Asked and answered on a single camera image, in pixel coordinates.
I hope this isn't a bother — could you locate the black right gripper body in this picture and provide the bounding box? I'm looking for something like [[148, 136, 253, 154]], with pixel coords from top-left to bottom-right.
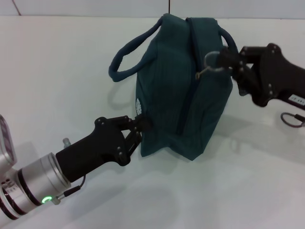
[[252, 42, 305, 108]]

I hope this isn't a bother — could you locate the dark teal insulated lunch bag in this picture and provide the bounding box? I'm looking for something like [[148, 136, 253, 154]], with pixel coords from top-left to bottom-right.
[[108, 13, 239, 162]]

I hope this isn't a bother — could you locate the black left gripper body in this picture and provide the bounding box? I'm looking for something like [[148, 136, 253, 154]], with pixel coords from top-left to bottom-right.
[[56, 116, 131, 183]]

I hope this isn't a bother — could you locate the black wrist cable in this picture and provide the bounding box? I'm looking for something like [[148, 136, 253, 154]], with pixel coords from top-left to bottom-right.
[[280, 112, 305, 129], [56, 175, 87, 204]]

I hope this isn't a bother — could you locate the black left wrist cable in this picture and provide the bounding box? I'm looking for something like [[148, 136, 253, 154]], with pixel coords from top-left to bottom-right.
[[56, 175, 87, 204]]

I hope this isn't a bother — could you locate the metal zipper pull ring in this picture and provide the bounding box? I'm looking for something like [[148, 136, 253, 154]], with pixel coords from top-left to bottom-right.
[[195, 51, 227, 80]]

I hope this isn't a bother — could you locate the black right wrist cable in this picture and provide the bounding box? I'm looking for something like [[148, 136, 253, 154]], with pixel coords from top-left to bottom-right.
[[280, 112, 305, 129]]

